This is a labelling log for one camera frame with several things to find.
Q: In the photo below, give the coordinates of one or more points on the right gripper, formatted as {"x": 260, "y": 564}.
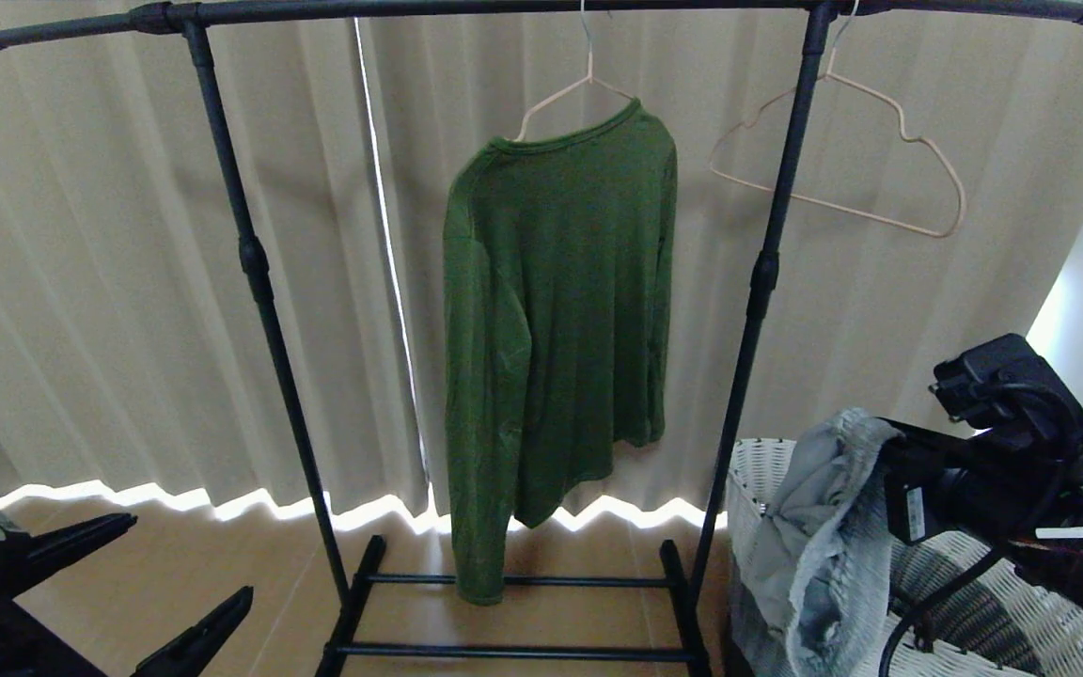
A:
{"x": 960, "y": 498}

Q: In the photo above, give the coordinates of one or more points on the pale grey garment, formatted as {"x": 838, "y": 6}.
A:
{"x": 824, "y": 527}

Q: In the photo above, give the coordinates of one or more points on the green printed t-shirt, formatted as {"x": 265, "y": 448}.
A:
{"x": 560, "y": 329}

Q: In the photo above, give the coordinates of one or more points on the pink clothes hanger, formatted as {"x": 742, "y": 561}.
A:
{"x": 590, "y": 66}
{"x": 936, "y": 155}

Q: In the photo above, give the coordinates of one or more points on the white laundry basket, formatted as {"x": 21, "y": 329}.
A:
{"x": 1021, "y": 621}

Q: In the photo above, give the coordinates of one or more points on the black clothes rack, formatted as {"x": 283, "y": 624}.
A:
{"x": 255, "y": 263}

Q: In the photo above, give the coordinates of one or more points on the beige curtain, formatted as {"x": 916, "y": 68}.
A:
{"x": 81, "y": 282}

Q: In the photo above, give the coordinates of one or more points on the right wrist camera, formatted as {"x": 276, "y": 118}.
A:
{"x": 1012, "y": 385}

